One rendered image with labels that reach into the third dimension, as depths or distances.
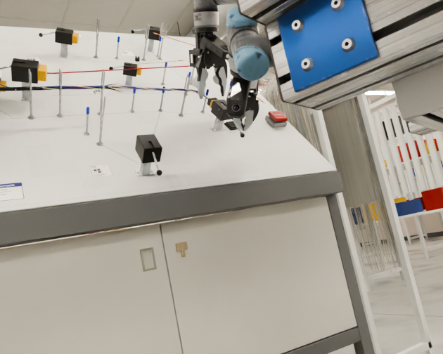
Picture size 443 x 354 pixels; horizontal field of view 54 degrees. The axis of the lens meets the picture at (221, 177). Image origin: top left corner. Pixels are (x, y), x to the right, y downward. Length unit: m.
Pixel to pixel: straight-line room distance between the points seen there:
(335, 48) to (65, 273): 0.78
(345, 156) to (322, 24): 1.92
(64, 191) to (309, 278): 0.71
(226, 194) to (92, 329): 0.45
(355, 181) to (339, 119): 0.34
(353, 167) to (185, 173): 1.33
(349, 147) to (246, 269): 1.30
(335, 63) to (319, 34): 0.04
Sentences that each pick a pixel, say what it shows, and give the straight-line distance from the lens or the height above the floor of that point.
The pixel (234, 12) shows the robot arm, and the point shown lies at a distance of 1.09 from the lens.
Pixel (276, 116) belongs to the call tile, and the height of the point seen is 1.10.
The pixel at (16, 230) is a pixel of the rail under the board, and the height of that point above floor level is 0.83.
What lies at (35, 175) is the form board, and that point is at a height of 0.96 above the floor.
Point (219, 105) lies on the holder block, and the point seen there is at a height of 1.13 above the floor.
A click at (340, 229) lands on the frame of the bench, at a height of 0.69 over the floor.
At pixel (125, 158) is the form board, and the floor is 0.99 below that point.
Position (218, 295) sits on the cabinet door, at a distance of 1.15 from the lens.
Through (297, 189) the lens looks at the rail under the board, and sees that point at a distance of 1.27.
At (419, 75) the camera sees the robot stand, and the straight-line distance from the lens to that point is 0.52.
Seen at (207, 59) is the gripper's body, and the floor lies 1.27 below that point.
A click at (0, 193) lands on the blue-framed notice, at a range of 1.06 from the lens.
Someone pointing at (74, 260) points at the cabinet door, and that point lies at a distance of 1.04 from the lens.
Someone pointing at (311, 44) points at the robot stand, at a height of 0.89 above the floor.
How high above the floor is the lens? 0.71
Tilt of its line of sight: 9 degrees up
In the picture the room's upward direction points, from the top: 12 degrees counter-clockwise
